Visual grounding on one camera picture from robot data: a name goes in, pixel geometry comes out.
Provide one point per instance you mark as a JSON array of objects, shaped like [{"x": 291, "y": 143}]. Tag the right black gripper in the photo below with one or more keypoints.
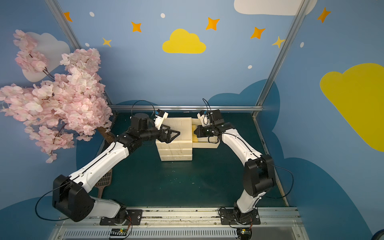
[{"x": 205, "y": 131}]

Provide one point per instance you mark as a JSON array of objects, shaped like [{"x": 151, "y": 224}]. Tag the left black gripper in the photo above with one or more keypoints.
[{"x": 163, "y": 134}]

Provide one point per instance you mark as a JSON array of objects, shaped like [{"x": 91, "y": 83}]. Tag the cream top drawer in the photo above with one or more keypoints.
[{"x": 204, "y": 143}]

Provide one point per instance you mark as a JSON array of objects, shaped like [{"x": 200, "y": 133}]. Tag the cream drawer cabinet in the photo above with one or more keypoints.
[{"x": 180, "y": 149}]

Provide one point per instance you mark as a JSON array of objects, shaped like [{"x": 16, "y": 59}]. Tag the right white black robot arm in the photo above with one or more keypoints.
[{"x": 259, "y": 173}]

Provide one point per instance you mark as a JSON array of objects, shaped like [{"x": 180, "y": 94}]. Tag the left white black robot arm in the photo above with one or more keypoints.
[{"x": 71, "y": 194}]

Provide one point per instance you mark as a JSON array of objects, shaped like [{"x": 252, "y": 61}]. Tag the brown slotted spatula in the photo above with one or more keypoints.
[{"x": 105, "y": 180}]

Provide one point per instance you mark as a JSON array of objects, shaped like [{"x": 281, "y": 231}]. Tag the left green circuit board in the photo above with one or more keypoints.
[{"x": 118, "y": 234}]

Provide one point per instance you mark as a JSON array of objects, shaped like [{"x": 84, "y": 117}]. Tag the right small circuit board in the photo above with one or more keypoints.
[{"x": 244, "y": 234}]

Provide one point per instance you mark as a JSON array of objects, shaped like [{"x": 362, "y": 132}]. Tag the pink cherry blossom tree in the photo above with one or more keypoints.
[{"x": 64, "y": 108}]

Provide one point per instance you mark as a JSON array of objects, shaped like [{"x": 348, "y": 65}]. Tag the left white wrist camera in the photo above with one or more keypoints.
[{"x": 160, "y": 116}]

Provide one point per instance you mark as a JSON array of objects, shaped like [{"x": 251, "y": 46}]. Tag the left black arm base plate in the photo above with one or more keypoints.
[{"x": 132, "y": 216}]

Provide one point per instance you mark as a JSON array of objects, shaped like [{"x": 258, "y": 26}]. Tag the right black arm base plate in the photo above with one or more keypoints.
[{"x": 236, "y": 217}]

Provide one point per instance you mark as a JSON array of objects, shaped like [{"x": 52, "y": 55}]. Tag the aluminium front rail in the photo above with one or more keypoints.
[{"x": 188, "y": 224}]

